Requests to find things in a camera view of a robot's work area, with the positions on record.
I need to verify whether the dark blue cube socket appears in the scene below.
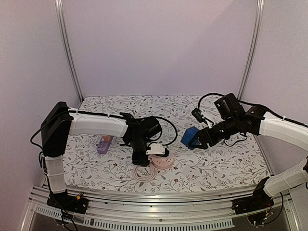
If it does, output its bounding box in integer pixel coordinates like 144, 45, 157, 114
180, 127, 199, 150

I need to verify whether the pink round power socket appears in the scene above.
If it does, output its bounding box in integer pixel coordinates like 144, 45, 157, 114
149, 154, 174, 170

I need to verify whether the pink plug adapter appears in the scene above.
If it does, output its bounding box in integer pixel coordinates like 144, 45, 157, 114
103, 135, 111, 142

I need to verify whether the purple power strip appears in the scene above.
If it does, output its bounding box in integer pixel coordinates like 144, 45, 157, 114
96, 136, 113, 154

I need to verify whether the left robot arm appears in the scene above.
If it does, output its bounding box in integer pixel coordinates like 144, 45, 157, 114
40, 102, 162, 209

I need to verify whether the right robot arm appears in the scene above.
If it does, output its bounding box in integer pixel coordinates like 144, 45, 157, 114
183, 106, 308, 210

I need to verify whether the floral table cloth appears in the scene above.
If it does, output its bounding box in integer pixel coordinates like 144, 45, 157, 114
63, 95, 270, 194

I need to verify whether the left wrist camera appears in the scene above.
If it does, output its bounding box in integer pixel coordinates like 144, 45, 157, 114
146, 143, 169, 157

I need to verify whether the aluminium front rail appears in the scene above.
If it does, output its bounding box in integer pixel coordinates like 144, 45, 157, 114
21, 185, 303, 231

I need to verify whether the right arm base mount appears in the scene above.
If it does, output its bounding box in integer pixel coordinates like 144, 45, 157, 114
231, 177, 274, 215

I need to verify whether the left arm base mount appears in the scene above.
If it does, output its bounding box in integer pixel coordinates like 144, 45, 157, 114
47, 190, 89, 214

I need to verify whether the right aluminium frame post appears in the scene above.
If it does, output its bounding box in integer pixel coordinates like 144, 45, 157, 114
237, 0, 265, 100

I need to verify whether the aluminium frame post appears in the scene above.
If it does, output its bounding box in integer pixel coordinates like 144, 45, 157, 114
54, 0, 84, 102
237, 0, 265, 100

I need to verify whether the left aluminium frame post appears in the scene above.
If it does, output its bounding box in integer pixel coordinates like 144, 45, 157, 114
54, 0, 84, 102

